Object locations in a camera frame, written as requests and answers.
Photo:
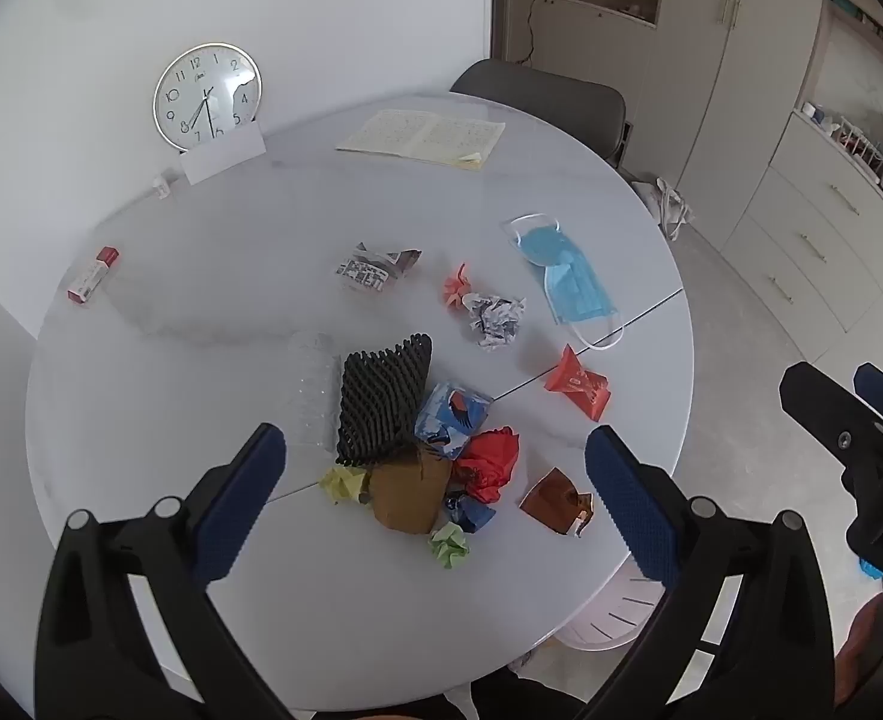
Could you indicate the brown foil wrapper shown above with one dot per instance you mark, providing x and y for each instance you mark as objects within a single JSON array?
[{"x": 556, "y": 501}]

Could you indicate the clear plastic bottle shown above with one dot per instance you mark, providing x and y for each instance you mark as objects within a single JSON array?
[{"x": 314, "y": 390}]

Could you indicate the dark blue foil wrapper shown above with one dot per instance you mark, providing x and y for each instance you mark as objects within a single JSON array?
[{"x": 473, "y": 514}]

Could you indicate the white bag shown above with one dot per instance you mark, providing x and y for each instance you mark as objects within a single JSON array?
[{"x": 670, "y": 204}]

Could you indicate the orange crumpled paper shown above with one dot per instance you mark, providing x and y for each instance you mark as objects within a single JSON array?
[{"x": 457, "y": 289}]

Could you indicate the beige drawer unit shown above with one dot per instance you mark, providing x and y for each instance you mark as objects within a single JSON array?
[{"x": 816, "y": 240}]

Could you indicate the small white plug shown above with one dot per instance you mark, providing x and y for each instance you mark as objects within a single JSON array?
[{"x": 160, "y": 186}]

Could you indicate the person's right hand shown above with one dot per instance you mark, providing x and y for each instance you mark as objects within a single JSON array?
[{"x": 858, "y": 645}]

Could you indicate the black foam net sleeve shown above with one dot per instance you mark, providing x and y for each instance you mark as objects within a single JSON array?
[{"x": 381, "y": 397}]

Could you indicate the dark grey chair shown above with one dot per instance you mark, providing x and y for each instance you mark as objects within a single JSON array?
[{"x": 554, "y": 101}]

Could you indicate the white paper card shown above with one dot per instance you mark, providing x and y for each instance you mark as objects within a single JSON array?
[{"x": 222, "y": 154}]

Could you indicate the red snack wrapper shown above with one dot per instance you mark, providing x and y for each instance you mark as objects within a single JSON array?
[{"x": 578, "y": 382}]

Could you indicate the blue face mask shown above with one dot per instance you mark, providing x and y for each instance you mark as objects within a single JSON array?
[{"x": 570, "y": 277}]

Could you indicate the red plastic bag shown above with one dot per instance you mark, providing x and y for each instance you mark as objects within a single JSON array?
[{"x": 490, "y": 461}]

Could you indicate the white round wall clock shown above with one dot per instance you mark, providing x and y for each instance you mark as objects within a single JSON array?
[{"x": 207, "y": 96}]

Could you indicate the blue printed snack packet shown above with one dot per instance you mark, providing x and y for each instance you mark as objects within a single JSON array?
[{"x": 452, "y": 416}]

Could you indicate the open notebook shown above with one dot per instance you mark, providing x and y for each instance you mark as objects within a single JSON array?
[{"x": 419, "y": 133}]

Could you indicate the green paper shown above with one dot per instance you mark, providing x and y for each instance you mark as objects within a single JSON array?
[{"x": 449, "y": 544}]

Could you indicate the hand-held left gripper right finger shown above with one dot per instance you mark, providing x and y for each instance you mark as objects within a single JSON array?
[{"x": 632, "y": 511}]

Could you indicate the silver printed wrapper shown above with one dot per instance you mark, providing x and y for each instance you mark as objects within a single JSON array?
[{"x": 376, "y": 268}]

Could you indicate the red and white small box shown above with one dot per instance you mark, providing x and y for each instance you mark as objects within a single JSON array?
[{"x": 93, "y": 275}]

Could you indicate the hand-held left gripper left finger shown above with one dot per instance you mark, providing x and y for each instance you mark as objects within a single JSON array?
[{"x": 242, "y": 510}]

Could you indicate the yellow paper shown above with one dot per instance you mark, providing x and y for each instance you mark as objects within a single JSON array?
[{"x": 344, "y": 481}]

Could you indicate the beige cabinet with niche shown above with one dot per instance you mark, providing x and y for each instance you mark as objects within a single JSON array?
[{"x": 584, "y": 7}]

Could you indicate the beige tall cupboard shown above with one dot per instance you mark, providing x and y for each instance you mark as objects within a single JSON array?
[{"x": 734, "y": 67}]

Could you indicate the printed paper ball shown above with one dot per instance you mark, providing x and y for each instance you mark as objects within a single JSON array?
[{"x": 495, "y": 321}]

